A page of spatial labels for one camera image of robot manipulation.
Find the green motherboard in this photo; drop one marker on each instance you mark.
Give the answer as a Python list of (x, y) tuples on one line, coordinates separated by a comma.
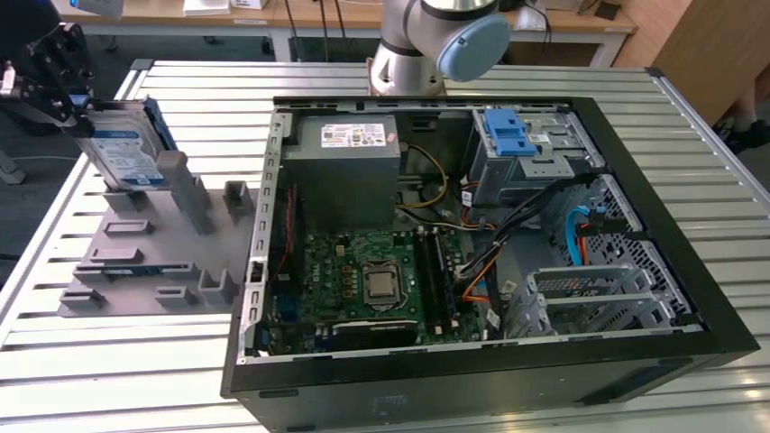
[(336, 270)]

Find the wooden desk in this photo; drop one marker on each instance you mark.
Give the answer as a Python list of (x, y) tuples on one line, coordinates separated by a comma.
[(150, 20)]

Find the grey parts rack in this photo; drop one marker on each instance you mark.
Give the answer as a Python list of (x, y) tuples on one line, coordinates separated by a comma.
[(150, 243)]

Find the metal disk bay cage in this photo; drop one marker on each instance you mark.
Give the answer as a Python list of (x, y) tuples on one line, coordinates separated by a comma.
[(593, 273)]

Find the black open PC case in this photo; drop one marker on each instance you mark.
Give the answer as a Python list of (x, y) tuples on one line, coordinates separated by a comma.
[(480, 388)]

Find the white box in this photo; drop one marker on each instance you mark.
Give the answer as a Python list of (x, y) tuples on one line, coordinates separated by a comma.
[(204, 6)]

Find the hard disk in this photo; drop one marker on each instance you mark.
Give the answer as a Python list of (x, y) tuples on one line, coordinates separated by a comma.
[(126, 149)]

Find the metal optical drive cage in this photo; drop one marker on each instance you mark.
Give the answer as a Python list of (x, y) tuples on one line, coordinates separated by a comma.
[(545, 169)]

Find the RAM stick in slot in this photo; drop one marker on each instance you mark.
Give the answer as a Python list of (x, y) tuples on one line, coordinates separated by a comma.
[(448, 279)]

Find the person's black shoe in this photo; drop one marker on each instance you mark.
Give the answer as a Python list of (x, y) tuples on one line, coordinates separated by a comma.
[(749, 134)]

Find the blue drive bracket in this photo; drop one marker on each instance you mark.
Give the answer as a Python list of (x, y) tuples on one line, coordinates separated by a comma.
[(509, 135)]

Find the wooden cabinet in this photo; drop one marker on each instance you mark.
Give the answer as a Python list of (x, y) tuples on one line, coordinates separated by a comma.
[(710, 54)]

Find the silver CPU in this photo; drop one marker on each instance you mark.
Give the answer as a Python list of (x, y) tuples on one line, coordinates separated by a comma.
[(382, 285)]

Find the black graphics card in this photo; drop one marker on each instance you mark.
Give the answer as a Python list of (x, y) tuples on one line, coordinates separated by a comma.
[(372, 334)]

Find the grey furniture foot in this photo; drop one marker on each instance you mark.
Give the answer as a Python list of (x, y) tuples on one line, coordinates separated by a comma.
[(12, 169)]

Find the RAM stick in rack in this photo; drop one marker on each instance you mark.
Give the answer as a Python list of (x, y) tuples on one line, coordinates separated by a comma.
[(130, 271)]

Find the grey power supply unit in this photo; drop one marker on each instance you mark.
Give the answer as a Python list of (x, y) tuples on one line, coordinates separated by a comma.
[(343, 189)]

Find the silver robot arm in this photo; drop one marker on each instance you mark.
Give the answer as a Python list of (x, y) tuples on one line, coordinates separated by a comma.
[(403, 67)]

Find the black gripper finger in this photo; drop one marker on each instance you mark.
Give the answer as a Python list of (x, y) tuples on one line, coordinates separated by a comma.
[(63, 63), (53, 115)]

